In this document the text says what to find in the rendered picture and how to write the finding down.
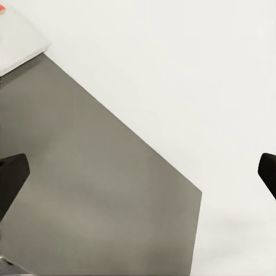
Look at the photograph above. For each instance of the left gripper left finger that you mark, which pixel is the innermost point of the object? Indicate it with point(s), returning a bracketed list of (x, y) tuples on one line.
[(14, 171)]

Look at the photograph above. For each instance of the desk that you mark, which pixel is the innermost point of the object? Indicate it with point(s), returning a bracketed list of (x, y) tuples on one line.
[(99, 201)]

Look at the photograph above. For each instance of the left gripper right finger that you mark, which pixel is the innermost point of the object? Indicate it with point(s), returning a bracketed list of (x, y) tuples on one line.
[(267, 171)]

